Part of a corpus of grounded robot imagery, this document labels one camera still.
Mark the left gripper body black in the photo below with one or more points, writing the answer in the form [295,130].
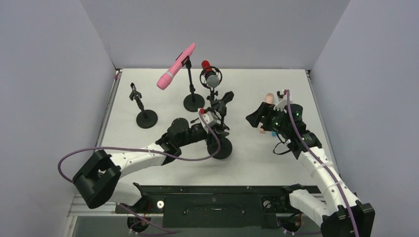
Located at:
[202,136]

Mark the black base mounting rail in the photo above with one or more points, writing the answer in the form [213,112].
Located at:
[220,206]

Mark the teal microphone black stand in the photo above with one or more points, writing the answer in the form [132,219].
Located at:
[145,118]

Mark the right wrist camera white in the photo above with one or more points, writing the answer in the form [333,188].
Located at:
[283,100]

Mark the black tripod shock-mount stand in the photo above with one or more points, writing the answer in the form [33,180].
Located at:
[213,92]

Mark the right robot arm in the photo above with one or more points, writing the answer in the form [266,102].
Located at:
[342,214]

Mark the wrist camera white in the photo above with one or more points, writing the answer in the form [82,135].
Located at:
[209,117]
[283,100]

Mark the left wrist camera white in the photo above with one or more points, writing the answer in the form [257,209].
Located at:
[209,117]

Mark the pink microphone black stand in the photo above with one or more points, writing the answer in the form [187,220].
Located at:
[193,101]

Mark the beige microphone black stand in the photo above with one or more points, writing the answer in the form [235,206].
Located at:
[219,108]

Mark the red mesh microphone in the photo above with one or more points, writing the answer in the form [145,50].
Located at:
[212,75]

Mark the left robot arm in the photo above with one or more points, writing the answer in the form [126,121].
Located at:
[100,179]

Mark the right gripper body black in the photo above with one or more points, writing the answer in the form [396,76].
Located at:
[266,118]

